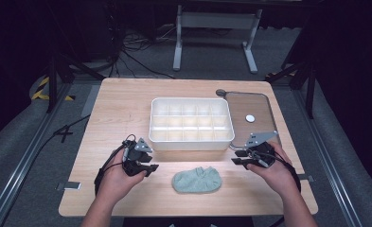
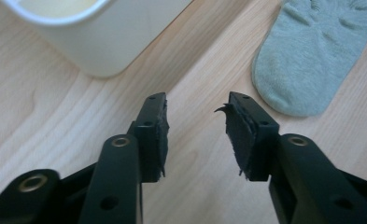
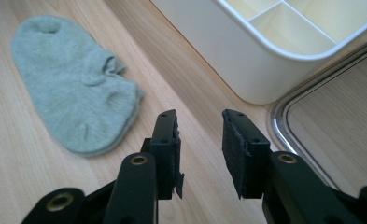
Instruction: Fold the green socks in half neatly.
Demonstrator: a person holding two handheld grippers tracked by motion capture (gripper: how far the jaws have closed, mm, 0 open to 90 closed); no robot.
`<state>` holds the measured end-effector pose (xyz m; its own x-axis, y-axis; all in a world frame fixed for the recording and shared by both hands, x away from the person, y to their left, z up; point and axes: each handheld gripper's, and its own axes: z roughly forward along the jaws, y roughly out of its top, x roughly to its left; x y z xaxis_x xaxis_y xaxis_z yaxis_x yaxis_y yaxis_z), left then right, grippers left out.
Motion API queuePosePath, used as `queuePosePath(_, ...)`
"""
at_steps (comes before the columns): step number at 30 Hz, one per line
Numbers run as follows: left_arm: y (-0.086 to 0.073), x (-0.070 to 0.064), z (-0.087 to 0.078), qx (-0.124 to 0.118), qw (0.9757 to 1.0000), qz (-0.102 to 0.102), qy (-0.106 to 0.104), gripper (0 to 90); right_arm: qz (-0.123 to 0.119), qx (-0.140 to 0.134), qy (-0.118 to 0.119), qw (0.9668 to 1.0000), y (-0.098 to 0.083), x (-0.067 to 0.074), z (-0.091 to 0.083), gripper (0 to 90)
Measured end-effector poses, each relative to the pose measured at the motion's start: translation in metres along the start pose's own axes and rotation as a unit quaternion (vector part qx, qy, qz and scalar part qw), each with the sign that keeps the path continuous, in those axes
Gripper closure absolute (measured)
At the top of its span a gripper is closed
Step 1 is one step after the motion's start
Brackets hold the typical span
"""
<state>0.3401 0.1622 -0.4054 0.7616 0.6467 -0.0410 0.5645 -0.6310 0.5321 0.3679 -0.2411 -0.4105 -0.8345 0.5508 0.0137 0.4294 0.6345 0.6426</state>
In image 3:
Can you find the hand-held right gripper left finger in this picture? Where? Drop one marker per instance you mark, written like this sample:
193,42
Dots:
165,149

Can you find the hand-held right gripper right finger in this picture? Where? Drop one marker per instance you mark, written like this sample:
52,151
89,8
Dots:
243,155

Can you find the grey-green ankle sock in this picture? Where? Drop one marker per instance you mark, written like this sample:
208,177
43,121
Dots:
72,93

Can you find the white compartment storage box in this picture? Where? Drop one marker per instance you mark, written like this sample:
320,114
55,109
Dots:
221,46

